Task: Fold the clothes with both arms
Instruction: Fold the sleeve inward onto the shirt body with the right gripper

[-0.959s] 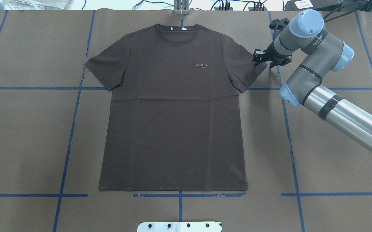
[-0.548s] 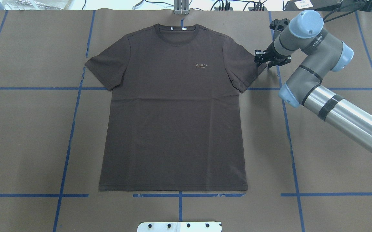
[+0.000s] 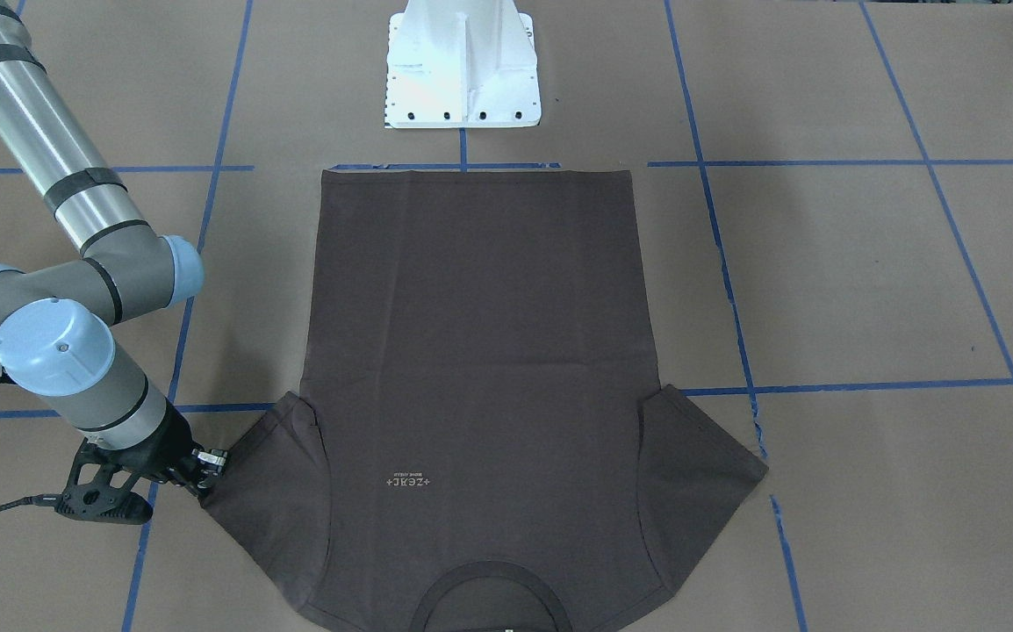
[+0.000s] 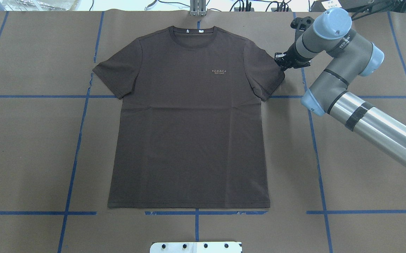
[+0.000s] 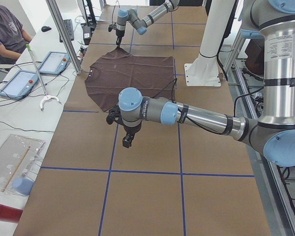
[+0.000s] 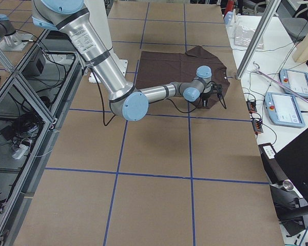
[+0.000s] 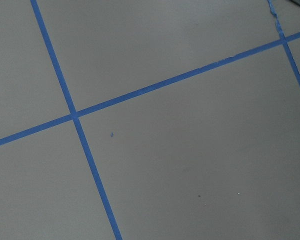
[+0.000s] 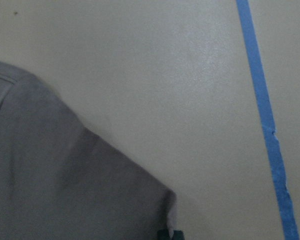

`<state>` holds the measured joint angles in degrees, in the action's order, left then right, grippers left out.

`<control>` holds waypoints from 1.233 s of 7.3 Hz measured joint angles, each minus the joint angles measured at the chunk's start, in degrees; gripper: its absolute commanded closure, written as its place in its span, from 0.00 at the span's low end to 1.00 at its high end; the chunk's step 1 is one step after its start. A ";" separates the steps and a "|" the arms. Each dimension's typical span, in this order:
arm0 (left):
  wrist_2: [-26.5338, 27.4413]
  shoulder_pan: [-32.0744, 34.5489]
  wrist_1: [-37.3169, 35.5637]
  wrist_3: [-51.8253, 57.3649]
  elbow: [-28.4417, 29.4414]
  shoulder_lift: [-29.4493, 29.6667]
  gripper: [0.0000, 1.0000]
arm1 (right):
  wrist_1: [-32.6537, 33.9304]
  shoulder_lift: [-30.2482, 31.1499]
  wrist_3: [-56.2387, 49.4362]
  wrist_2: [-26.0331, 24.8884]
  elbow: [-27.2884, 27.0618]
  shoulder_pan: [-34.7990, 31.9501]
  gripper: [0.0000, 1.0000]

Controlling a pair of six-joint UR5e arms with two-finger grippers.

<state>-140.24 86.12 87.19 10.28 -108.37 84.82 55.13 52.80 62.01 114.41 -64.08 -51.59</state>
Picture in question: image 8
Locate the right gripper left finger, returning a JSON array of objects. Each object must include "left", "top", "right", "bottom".
[{"left": 157, "top": 229, "right": 171, "bottom": 240}]

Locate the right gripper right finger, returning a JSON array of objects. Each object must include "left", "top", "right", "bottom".
[{"left": 172, "top": 230, "right": 184, "bottom": 240}]

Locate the brown t-shirt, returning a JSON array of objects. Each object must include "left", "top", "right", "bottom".
[{"left": 0, "top": 62, "right": 176, "bottom": 240}]

